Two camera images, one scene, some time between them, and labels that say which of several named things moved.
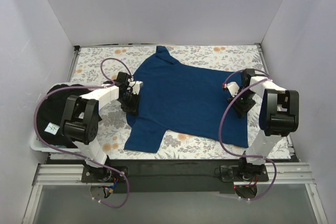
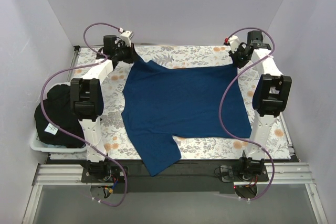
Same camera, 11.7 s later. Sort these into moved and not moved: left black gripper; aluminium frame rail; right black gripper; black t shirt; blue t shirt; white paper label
Moved: right black gripper; left black gripper; blue t shirt
Not moved: black t shirt; white paper label; aluminium frame rail
